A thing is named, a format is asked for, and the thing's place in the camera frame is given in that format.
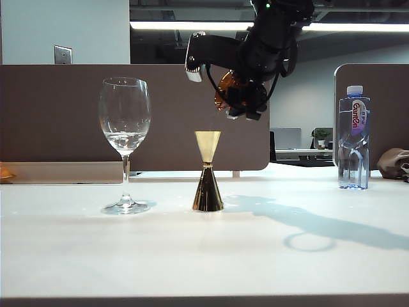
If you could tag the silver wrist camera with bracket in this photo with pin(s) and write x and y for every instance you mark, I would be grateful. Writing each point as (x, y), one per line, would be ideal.
(217, 48)

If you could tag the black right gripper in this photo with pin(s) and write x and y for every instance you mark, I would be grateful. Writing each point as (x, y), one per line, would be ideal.
(265, 54)

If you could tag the beige long box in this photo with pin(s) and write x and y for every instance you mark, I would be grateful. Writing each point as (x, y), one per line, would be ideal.
(64, 172)

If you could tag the long ceiling light strip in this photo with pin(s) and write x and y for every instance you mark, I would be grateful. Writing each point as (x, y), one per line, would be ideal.
(191, 25)

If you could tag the metal wall switch plate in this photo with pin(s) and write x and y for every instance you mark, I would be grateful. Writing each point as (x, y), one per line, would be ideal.
(63, 55)

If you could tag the clear plastic water bottle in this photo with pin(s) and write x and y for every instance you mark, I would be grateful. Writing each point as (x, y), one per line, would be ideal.
(353, 150)

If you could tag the white partition bracket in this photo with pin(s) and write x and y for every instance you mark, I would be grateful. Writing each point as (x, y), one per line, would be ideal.
(236, 174)

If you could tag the clear wine glass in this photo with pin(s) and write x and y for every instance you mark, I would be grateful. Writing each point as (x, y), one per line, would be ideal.
(124, 144)

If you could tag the wide brown desk partition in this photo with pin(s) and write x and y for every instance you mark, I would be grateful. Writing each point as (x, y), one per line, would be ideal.
(48, 112)

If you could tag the tan cloth bag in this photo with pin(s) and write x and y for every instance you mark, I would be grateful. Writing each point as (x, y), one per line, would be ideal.
(391, 163)

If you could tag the small green potted plant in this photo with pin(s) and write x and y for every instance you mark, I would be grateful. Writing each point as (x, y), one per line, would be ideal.
(322, 136)

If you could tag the narrow brown desk partition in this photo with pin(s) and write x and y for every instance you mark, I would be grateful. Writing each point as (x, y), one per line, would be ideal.
(390, 105)

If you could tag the gold double jigger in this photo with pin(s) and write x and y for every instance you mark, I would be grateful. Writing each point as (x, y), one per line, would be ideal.
(208, 192)

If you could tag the white background desk screen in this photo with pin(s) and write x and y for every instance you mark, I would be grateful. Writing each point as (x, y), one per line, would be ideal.
(286, 138)

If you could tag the white background desk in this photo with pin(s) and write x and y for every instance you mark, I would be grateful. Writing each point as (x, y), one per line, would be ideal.
(303, 153)

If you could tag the orange rounded object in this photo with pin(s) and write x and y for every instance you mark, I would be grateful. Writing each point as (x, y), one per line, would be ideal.
(4, 172)

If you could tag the small amber measuring cup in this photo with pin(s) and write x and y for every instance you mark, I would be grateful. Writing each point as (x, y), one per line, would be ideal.
(227, 81)

